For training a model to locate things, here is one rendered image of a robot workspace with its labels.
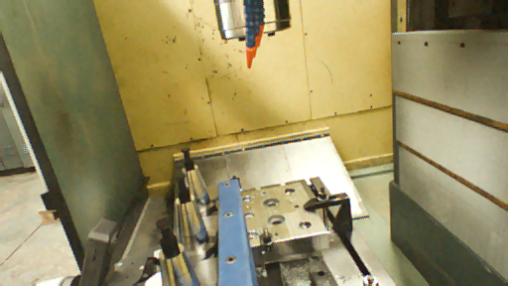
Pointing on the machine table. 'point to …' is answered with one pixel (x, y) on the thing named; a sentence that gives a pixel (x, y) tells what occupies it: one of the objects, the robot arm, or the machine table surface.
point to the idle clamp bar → (320, 275)
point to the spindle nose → (235, 21)
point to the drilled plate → (317, 240)
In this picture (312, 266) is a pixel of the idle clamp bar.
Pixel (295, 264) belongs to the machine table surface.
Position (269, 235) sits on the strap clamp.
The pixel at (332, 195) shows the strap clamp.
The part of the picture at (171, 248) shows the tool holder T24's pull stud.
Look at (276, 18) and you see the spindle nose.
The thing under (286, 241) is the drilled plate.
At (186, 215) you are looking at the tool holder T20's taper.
